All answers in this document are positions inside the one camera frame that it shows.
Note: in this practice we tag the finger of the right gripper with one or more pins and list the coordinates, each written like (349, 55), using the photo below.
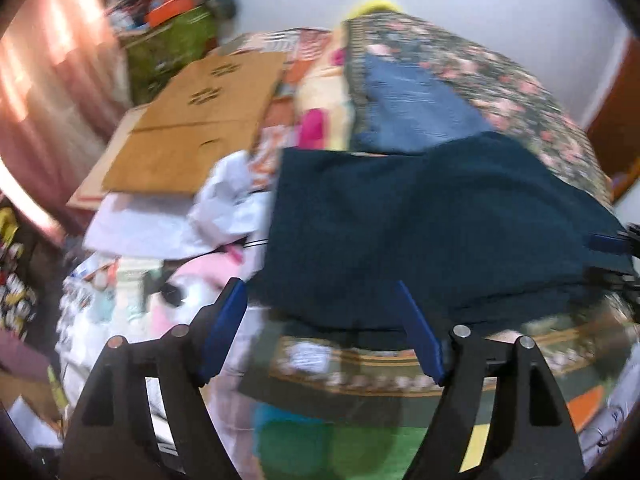
(618, 244)

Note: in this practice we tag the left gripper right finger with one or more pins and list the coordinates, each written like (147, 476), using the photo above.
(530, 435)

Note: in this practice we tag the dark navy pants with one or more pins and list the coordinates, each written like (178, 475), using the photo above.
(478, 229)

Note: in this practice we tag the floral dark green bedspread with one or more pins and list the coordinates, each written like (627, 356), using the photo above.
(586, 350)

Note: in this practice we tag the white crumpled clothes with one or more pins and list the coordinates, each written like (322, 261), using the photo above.
(172, 227)

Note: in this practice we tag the blue jeans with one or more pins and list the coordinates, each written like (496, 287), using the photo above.
(407, 110)

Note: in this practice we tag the brown cardboard sheet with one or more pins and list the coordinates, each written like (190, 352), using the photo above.
(212, 108)

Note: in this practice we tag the colourful striped quilt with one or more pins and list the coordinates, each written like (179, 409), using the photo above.
(310, 72)

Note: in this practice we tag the yellow curved tube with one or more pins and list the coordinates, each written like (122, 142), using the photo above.
(366, 7)

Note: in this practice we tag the pink orange curtain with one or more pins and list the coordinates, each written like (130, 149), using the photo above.
(63, 94)

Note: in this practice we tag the green fabric storage bin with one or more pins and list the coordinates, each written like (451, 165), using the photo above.
(154, 57)

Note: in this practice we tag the orange box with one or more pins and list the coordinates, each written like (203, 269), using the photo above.
(168, 10)

